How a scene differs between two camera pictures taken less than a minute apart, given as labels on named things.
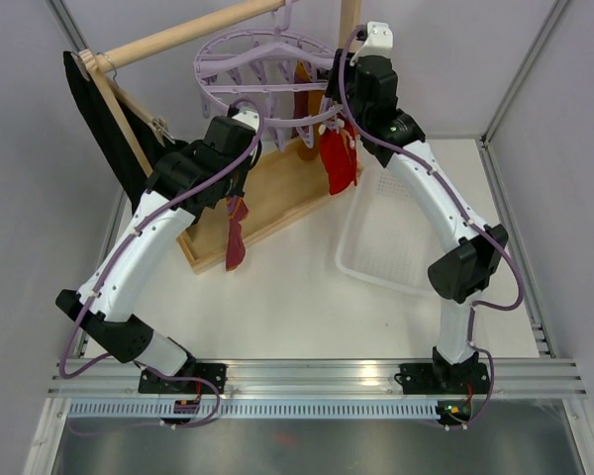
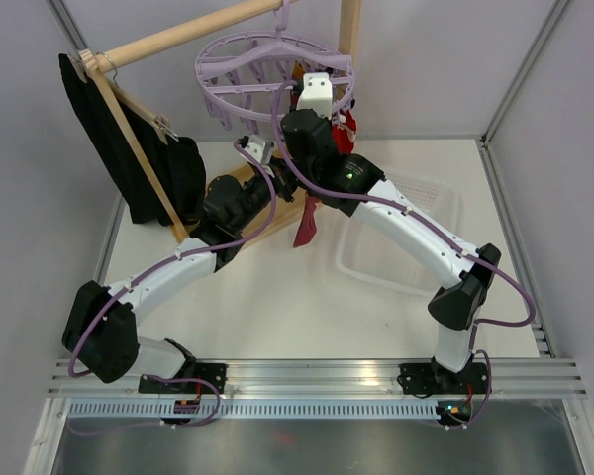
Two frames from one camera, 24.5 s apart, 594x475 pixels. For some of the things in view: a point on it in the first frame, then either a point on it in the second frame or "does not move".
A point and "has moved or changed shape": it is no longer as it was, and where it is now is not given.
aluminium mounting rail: (512, 377) does not move
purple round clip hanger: (282, 75) does not move
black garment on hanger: (113, 147) does not move
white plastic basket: (388, 237) does not move
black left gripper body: (237, 180) → (281, 185)
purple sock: (238, 210) has moved or changed shape
